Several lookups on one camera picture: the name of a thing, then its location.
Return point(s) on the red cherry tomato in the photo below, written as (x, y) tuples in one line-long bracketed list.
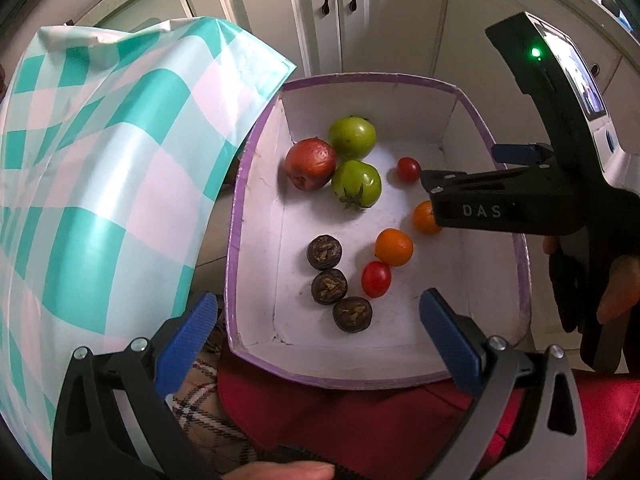
[(376, 279), (408, 169)]

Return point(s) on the white box with purple rim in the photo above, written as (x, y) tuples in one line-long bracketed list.
[(400, 330)]

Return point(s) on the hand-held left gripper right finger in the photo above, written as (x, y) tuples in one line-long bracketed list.
[(452, 340)]

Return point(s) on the teal and white checkered tablecloth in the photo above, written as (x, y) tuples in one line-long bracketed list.
[(100, 185)]

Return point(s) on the reddish brown round fruit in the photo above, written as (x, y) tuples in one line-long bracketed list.
[(310, 164)]

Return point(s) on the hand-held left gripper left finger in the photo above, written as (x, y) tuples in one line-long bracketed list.
[(186, 342)]

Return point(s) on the red cloth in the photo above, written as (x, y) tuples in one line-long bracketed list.
[(380, 425)]

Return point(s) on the dark brown walnut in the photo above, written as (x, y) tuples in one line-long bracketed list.
[(352, 314), (329, 286), (324, 253)]

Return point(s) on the person's right hand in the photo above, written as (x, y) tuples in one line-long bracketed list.
[(622, 285)]

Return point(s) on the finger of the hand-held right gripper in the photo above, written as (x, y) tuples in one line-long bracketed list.
[(480, 200), (520, 153)]

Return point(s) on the white cabinet door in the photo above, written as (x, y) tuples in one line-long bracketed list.
[(385, 15), (270, 15)]

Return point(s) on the green tomato with stem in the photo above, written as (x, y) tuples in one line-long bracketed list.
[(356, 184)]

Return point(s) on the small orange kumquat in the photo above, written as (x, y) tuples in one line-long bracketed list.
[(394, 246), (424, 219)]

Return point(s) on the person's left hand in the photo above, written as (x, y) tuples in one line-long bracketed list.
[(285, 471)]

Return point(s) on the brown plaid cloth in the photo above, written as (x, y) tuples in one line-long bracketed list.
[(210, 410)]

